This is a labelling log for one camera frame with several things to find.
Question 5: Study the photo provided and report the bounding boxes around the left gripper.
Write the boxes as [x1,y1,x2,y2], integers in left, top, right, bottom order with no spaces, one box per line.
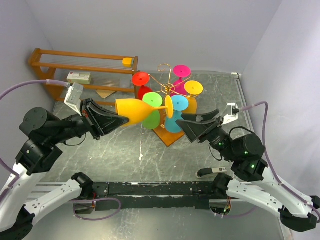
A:
[49,95,130,144]

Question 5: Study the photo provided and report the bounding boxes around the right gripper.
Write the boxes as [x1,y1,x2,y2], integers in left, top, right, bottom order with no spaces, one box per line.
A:
[175,109,238,162]

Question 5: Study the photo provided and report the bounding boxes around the blue wine glass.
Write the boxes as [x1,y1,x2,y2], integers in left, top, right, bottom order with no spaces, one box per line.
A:
[164,94,189,134]

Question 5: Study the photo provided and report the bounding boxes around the orange wine glass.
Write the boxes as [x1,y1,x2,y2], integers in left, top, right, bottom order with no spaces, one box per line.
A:
[115,95,174,127]
[182,80,204,114]

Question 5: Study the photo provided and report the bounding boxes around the pink wine glass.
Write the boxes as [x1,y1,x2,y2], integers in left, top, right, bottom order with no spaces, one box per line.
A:
[170,65,191,97]

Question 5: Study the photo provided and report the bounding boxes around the green wine glass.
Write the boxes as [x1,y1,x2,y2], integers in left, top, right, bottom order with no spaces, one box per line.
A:
[142,92,163,130]

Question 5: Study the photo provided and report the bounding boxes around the red wine glass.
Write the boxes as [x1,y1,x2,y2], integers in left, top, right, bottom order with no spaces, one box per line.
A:
[132,71,153,100]

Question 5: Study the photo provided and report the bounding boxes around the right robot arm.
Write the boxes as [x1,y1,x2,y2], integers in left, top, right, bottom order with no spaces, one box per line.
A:
[176,105,320,233]

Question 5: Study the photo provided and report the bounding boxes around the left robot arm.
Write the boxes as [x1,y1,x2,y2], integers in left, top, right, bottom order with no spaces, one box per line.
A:
[0,99,129,240]

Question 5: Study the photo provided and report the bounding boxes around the wooden shelf rack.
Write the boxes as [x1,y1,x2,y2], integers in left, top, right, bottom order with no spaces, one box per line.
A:
[28,48,139,106]

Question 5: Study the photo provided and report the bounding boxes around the white box on shelf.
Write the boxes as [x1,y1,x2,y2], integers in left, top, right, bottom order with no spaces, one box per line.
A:
[66,71,92,85]

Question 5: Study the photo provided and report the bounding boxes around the yellow block on shelf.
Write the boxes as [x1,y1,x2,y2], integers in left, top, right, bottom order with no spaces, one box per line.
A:
[122,57,135,68]

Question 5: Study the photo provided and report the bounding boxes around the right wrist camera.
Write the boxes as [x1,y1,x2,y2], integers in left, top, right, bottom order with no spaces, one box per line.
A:
[222,103,240,125]

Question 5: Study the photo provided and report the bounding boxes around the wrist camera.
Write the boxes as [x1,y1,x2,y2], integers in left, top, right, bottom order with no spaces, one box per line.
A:
[64,82,84,115]
[222,103,240,125]

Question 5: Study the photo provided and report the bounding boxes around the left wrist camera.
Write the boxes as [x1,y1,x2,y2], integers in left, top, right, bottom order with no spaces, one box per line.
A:
[64,82,84,115]

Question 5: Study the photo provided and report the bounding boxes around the gold wire glass rack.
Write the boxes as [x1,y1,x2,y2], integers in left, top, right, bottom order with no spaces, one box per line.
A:
[149,63,192,148]

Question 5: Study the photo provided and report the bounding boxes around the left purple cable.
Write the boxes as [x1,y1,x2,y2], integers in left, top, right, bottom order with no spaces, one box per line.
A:
[0,79,70,201]

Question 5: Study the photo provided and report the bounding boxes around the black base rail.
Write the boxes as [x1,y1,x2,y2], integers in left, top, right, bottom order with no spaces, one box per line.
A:
[62,181,241,212]

